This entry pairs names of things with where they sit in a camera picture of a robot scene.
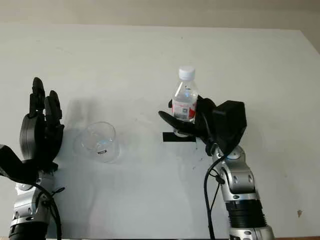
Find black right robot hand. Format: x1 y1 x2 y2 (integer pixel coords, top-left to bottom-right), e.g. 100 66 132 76
158 97 219 149

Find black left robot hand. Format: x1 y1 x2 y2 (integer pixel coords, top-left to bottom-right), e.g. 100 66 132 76
19 76 66 174

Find clear plastic water bottle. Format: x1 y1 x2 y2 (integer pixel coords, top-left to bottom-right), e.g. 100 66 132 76
171 65 200 137

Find clear glass cup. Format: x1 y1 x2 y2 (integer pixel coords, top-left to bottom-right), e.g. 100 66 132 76
73 121 121 164

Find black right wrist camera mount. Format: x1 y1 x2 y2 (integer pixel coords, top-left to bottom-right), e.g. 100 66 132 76
211 100 249 156

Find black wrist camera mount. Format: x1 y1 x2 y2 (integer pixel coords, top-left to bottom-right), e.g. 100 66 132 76
0 143 60 186
211 100 249 156

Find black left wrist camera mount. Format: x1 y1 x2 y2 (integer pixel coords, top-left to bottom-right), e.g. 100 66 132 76
0 143 60 186

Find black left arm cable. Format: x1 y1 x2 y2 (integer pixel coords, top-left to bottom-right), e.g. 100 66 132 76
34 183 66 240

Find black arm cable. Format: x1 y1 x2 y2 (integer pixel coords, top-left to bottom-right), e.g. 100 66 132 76
199 112 227 240
34 183 66 240

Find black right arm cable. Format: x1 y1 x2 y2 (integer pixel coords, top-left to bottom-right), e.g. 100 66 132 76
199 112 227 240

